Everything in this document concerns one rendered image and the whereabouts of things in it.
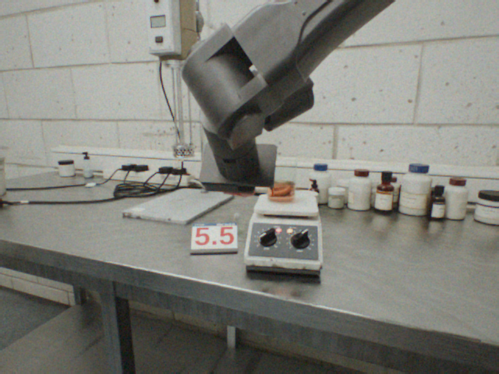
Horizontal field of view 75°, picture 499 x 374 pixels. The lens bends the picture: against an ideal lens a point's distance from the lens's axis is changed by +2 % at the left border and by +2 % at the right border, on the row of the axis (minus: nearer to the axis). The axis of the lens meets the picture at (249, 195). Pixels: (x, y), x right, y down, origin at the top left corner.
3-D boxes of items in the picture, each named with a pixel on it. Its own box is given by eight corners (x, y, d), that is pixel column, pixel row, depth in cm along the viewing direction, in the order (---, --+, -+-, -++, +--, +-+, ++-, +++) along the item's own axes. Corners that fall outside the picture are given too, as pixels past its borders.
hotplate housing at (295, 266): (322, 277, 53) (325, 231, 51) (242, 272, 55) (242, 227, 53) (316, 230, 74) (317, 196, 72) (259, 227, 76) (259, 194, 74)
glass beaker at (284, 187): (275, 196, 70) (277, 158, 68) (302, 201, 66) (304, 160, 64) (256, 203, 65) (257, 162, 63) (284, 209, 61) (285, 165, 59)
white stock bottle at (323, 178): (331, 200, 99) (334, 163, 97) (326, 205, 94) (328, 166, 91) (311, 198, 102) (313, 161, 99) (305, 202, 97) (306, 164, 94)
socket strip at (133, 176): (187, 186, 118) (186, 174, 117) (103, 178, 132) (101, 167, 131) (195, 183, 123) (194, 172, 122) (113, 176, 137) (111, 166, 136)
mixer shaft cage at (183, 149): (187, 158, 88) (182, 60, 82) (166, 157, 90) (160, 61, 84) (199, 155, 94) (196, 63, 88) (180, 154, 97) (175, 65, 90)
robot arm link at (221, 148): (188, 101, 35) (212, 137, 32) (243, 72, 36) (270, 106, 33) (203, 139, 41) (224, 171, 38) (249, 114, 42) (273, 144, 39)
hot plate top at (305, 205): (318, 216, 58) (319, 212, 58) (253, 213, 60) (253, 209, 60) (315, 199, 70) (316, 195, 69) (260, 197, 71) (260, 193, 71)
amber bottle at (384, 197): (375, 207, 92) (379, 169, 89) (392, 209, 90) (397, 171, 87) (373, 211, 88) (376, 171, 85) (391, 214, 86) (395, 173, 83)
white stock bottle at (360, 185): (371, 206, 93) (375, 169, 90) (367, 212, 88) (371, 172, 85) (349, 203, 96) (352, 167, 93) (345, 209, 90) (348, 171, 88)
